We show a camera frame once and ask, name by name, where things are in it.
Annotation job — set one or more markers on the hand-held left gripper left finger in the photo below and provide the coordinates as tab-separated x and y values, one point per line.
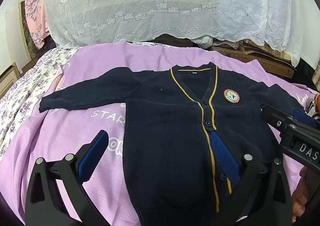
92	156

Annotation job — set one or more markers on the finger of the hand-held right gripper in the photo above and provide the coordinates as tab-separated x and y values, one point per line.
271	114
303	119

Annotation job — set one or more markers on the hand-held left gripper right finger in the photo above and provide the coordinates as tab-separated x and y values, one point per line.
225	156

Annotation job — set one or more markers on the navy knit cardigan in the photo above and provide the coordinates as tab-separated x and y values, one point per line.
162	128

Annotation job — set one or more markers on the person's right hand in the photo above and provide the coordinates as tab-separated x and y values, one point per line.
301	191

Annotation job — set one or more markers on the black white striped cloth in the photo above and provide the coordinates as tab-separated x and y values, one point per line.
313	111

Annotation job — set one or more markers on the brown woven mat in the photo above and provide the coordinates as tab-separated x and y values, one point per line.
270	71

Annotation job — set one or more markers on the brown cardboard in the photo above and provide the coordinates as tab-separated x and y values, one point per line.
265	49

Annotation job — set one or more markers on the purple floral bedsheet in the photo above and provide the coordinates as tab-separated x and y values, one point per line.
30	86

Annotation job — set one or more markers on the purple printed blanket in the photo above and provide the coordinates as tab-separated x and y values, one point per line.
100	61

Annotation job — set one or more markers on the white garment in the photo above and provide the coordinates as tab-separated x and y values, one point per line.
203	41

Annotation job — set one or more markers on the white board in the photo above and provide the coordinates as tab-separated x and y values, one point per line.
13	36

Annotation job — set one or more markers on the dark patterned panel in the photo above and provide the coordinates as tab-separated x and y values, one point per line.
26	28

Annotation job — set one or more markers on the pink floral cloth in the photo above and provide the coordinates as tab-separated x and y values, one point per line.
35	3

